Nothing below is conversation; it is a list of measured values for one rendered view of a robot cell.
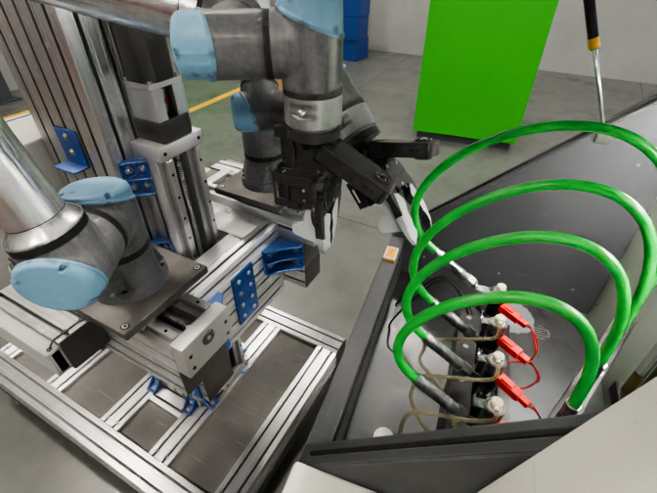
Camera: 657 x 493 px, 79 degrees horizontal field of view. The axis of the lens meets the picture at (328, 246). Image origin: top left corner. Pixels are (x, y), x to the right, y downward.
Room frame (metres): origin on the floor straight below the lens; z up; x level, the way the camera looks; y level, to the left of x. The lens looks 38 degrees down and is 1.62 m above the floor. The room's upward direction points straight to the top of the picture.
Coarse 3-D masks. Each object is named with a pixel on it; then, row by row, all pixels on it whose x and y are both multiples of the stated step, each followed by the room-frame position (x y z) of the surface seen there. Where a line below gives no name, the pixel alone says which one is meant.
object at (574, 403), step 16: (448, 304) 0.33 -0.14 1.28; (464, 304) 0.32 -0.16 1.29; (480, 304) 0.31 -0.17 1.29; (528, 304) 0.30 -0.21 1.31; (544, 304) 0.29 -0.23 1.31; (560, 304) 0.29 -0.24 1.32; (416, 320) 0.34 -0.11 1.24; (576, 320) 0.28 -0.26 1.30; (400, 336) 0.34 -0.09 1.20; (592, 336) 0.27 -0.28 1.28; (400, 352) 0.34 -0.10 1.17; (592, 352) 0.27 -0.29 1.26; (400, 368) 0.34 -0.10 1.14; (592, 368) 0.27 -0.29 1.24; (416, 384) 0.33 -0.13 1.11; (432, 384) 0.33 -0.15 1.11; (448, 400) 0.32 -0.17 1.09; (576, 400) 0.27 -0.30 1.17; (464, 416) 0.30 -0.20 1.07; (560, 416) 0.27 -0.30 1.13
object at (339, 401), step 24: (384, 264) 0.78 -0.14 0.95; (384, 288) 0.69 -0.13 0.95; (360, 312) 0.61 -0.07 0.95; (384, 312) 0.70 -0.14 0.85; (360, 336) 0.54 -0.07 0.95; (360, 360) 0.49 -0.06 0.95; (336, 384) 0.43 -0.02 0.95; (360, 384) 0.50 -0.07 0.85; (336, 408) 0.38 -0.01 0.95; (312, 432) 0.34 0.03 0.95; (336, 432) 0.34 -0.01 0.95
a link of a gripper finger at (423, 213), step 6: (402, 192) 0.63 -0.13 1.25; (408, 192) 0.62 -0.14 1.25; (414, 192) 0.63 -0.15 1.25; (408, 198) 0.62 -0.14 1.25; (408, 204) 0.63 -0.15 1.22; (420, 204) 0.61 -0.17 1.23; (408, 210) 0.63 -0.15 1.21; (420, 210) 0.61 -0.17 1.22; (426, 210) 0.61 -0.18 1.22; (420, 216) 0.61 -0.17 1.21; (426, 216) 0.60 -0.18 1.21; (426, 222) 0.60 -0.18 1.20; (426, 228) 0.60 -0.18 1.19
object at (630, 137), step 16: (512, 128) 0.54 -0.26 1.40; (528, 128) 0.53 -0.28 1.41; (544, 128) 0.53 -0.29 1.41; (560, 128) 0.52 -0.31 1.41; (576, 128) 0.51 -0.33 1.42; (592, 128) 0.51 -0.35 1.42; (608, 128) 0.50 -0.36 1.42; (624, 128) 0.50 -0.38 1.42; (480, 144) 0.55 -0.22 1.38; (640, 144) 0.48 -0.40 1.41; (448, 160) 0.57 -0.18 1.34; (656, 160) 0.48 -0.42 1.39; (432, 176) 0.57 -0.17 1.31; (416, 192) 0.58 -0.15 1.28; (416, 208) 0.58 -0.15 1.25; (416, 224) 0.58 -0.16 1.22; (656, 272) 0.45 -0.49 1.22
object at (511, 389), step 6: (498, 378) 0.36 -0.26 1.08; (504, 378) 0.36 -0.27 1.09; (498, 384) 0.35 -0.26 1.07; (504, 384) 0.35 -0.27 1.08; (510, 384) 0.34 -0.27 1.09; (504, 390) 0.34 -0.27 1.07; (510, 390) 0.34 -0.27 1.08; (516, 390) 0.34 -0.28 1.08; (522, 390) 0.34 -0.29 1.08; (510, 396) 0.33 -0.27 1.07; (516, 396) 0.33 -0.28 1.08; (522, 396) 0.33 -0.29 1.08; (522, 402) 0.32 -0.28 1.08; (528, 402) 0.32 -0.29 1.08
